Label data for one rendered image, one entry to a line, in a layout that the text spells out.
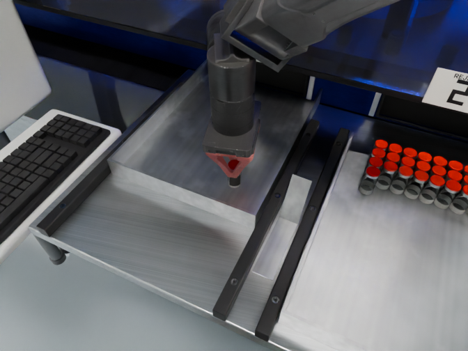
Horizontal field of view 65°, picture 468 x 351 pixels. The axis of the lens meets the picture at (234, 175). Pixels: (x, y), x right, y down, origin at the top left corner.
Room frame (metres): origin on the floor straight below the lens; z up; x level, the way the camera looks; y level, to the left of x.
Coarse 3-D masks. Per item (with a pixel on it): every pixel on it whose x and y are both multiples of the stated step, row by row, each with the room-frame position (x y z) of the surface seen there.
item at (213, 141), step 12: (252, 96) 0.38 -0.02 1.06; (216, 108) 0.37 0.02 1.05; (228, 108) 0.36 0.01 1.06; (240, 108) 0.36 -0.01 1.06; (252, 108) 0.37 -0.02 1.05; (216, 120) 0.37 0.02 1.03; (228, 120) 0.36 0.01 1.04; (240, 120) 0.36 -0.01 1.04; (252, 120) 0.38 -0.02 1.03; (216, 132) 0.37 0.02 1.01; (228, 132) 0.36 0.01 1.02; (240, 132) 0.36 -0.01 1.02; (252, 132) 0.37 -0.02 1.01; (204, 144) 0.35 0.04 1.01; (216, 144) 0.35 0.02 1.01; (228, 144) 0.34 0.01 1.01; (240, 144) 0.34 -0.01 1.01; (252, 144) 0.35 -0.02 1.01; (240, 156) 0.33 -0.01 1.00
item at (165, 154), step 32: (192, 96) 0.63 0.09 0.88; (256, 96) 0.63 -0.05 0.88; (288, 96) 0.63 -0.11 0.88; (320, 96) 0.61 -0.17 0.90; (160, 128) 0.53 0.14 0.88; (192, 128) 0.53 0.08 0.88; (288, 128) 0.53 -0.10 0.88; (128, 160) 0.44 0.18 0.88; (160, 160) 0.44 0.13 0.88; (192, 160) 0.44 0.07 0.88; (256, 160) 0.44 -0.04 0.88; (288, 160) 0.44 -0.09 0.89; (160, 192) 0.37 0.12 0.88; (192, 192) 0.35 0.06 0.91; (224, 192) 0.37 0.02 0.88; (256, 192) 0.37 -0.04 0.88
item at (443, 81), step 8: (440, 72) 0.46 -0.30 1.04; (448, 72) 0.46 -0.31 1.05; (456, 72) 0.45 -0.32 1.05; (432, 80) 0.46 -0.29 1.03; (440, 80) 0.46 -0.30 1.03; (448, 80) 0.46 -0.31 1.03; (456, 80) 0.45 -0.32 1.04; (432, 88) 0.46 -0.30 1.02; (440, 88) 0.46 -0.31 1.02; (448, 88) 0.45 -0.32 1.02; (456, 88) 0.45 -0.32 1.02; (464, 88) 0.45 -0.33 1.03; (424, 96) 0.46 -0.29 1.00; (432, 96) 0.46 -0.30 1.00; (440, 96) 0.46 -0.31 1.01; (448, 96) 0.45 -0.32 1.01; (456, 96) 0.45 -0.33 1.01; (464, 96) 0.44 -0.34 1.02; (440, 104) 0.45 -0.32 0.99; (448, 104) 0.45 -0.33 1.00; (456, 104) 0.44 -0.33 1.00; (464, 104) 0.44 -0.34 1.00
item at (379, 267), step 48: (336, 192) 0.37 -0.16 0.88; (384, 192) 0.37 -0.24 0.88; (336, 240) 0.28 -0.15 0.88; (384, 240) 0.28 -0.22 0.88; (432, 240) 0.28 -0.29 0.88; (336, 288) 0.21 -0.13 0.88; (384, 288) 0.21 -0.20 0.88; (432, 288) 0.21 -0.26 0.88; (336, 336) 0.14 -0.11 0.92; (384, 336) 0.15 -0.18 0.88; (432, 336) 0.15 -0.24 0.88
